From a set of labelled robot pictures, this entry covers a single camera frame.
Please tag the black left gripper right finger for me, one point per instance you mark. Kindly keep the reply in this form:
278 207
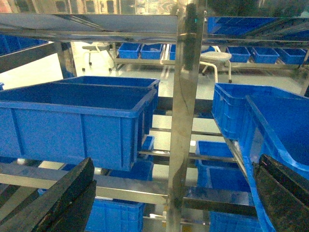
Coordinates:
283 193

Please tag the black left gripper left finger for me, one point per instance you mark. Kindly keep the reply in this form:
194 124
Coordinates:
64 207

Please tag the steel wheeled shelf rack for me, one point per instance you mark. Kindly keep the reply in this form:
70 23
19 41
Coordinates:
189 32

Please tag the blue target bin right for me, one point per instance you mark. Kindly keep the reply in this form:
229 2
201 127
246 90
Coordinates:
278 127

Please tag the blue bin left front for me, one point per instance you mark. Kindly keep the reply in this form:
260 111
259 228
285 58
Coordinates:
70 122

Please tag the blue bin right rear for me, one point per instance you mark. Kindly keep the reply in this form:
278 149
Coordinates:
229 104

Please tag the white round stool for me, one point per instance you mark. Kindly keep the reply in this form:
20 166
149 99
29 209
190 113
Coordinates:
211 58

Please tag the blue bin left rear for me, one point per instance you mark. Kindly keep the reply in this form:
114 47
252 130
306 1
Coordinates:
130 84

